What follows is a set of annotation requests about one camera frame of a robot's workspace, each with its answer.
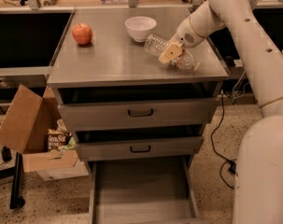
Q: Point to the red apple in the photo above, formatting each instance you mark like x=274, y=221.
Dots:
x=82, y=33

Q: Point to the grey drawer cabinet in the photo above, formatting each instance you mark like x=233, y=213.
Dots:
x=115, y=68

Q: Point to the grey drawer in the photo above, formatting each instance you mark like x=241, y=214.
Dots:
x=140, y=114
x=137, y=149
x=142, y=191

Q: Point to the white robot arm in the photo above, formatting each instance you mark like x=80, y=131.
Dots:
x=258, y=192

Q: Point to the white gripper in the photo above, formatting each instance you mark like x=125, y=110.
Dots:
x=185, y=34

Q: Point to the brown cardboard box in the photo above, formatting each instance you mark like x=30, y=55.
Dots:
x=25, y=126

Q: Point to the grey bottom drawer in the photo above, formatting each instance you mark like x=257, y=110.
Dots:
x=142, y=191

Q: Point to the grey middle drawer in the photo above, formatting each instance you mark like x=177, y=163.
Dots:
x=137, y=149

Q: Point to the sea salt snack bag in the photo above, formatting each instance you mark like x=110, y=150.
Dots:
x=56, y=140

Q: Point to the clear plastic water bottle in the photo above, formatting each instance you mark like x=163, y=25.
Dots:
x=155, y=45

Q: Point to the black stand leg left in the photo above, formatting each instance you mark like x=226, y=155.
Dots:
x=16, y=200

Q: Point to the grey top drawer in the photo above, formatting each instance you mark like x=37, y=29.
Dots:
x=140, y=114

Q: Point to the white ceramic bowl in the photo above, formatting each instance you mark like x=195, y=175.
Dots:
x=140, y=27

